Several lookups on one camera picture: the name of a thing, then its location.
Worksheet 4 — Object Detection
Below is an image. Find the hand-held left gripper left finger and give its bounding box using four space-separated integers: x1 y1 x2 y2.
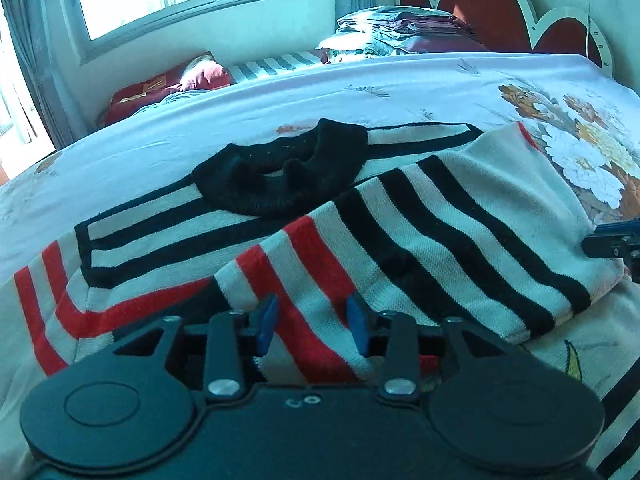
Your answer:
112 294 279 403

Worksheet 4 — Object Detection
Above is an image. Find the red and white headboard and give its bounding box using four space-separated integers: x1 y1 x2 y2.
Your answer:
395 0 615 78

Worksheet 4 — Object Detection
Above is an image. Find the pile of folded bedding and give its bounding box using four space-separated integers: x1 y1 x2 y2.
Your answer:
316 6 489 65

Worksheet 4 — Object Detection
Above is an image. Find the striped knit sweater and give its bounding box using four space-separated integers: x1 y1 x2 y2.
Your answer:
14 118 626 396

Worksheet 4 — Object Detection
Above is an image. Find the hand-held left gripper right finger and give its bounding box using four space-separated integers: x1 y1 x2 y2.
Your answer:
346 292 522 403

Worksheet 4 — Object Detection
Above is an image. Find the striped mattress cover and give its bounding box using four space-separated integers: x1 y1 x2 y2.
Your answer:
226 50 326 84

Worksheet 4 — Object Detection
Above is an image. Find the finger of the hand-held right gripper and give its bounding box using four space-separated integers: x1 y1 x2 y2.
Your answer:
581 220 640 283

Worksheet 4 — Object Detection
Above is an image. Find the floral bed sheet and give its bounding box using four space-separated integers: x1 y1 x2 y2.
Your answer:
0 51 640 480

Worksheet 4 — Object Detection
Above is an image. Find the dark red pillow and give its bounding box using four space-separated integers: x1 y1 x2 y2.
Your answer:
97 51 234 129

